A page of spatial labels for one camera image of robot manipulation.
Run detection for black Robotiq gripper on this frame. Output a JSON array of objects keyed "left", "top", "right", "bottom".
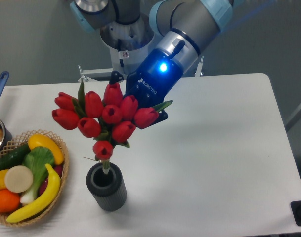
[{"left": 109, "top": 49, "right": 183, "bottom": 129}]

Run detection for red tulip bouquet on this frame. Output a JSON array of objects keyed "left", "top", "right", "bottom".
[{"left": 52, "top": 82, "right": 172, "bottom": 175}]

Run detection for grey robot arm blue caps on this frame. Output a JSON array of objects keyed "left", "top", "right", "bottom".
[{"left": 70, "top": 0, "right": 239, "bottom": 108}]

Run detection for dark grey ribbed vase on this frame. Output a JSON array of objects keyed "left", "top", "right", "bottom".
[{"left": 86, "top": 163, "right": 127, "bottom": 212}]

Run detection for purple red vegetable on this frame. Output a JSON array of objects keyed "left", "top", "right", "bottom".
[{"left": 38, "top": 164, "right": 63, "bottom": 196}]

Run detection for yellow squash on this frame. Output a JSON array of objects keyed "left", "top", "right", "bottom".
[{"left": 28, "top": 133, "right": 64, "bottom": 165}]

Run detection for green bok choy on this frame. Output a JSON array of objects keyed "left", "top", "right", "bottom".
[{"left": 20, "top": 146, "right": 54, "bottom": 205}]

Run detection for yellow banana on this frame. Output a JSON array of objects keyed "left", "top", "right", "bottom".
[{"left": 6, "top": 164, "right": 60, "bottom": 223}]

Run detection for woven wicker basket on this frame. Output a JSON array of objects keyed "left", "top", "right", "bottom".
[{"left": 0, "top": 130, "right": 69, "bottom": 227}]

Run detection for dark green cucumber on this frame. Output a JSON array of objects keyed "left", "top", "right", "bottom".
[{"left": 0, "top": 143, "right": 31, "bottom": 171}]

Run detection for round beige disc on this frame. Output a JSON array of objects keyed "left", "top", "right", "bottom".
[{"left": 4, "top": 165, "right": 34, "bottom": 193}]

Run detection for orange fruit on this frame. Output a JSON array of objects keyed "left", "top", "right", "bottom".
[{"left": 0, "top": 189, "right": 20, "bottom": 213}]

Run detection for black device at table edge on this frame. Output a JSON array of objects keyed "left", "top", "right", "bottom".
[{"left": 290, "top": 201, "right": 301, "bottom": 226}]

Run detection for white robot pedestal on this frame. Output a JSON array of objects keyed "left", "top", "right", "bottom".
[{"left": 77, "top": 12, "right": 205, "bottom": 83}]

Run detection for white frame at right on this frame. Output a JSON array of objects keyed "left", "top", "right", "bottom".
[{"left": 285, "top": 102, "right": 301, "bottom": 132}]

